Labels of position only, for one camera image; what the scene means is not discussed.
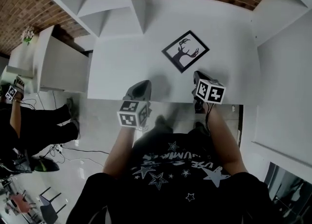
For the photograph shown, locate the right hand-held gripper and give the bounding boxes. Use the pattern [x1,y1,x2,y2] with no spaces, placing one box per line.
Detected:
[192,70,226,114]

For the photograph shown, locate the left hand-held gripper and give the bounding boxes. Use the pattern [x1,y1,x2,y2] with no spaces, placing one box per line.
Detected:
[117,79,153,131]

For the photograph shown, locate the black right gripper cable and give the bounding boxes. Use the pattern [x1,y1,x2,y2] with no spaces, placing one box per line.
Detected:
[204,102,215,137]

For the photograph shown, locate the pink chair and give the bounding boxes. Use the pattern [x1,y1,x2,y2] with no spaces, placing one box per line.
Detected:
[11,193,31,215]

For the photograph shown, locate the small potted pink flowers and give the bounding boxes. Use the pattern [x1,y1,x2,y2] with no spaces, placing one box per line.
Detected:
[20,26,35,45]

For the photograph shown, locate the black chair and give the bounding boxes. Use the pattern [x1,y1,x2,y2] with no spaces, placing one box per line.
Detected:
[39,186,68,224]

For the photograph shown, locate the black green bag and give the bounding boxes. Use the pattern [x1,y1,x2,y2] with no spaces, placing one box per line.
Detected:
[33,156,60,173]

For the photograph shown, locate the white side table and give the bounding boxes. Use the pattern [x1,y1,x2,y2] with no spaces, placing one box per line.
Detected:
[6,24,91,94]

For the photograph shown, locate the person's right shoe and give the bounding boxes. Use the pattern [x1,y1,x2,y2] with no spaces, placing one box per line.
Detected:
[194,121,211,136]

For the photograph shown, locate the person's left shoe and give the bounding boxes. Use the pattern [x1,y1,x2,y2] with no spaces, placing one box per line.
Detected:
[155,114,174,133]

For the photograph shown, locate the framed deer silhouette picture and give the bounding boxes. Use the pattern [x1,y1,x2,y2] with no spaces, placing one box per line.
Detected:
[161,30,210,74]

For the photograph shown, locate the person's left forearm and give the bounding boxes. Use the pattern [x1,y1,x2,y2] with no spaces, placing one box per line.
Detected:
[102,125,147,180]

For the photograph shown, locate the long black floor cable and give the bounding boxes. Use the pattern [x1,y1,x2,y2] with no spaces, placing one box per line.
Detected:
[59,144,110,156]

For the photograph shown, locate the person's shoe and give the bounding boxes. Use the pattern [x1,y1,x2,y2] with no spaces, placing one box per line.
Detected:
[155,114,174,133]
[194,121,211,136]

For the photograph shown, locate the person's black star-print shirt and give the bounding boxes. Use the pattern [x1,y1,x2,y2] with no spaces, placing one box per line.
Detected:
[65,127,280,224]

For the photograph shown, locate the person's right forearm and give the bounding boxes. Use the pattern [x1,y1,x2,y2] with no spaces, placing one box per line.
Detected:
[207,102,248,177]

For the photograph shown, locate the dark glass window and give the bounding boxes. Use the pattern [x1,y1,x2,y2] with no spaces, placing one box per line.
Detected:
[264,162,312,224]

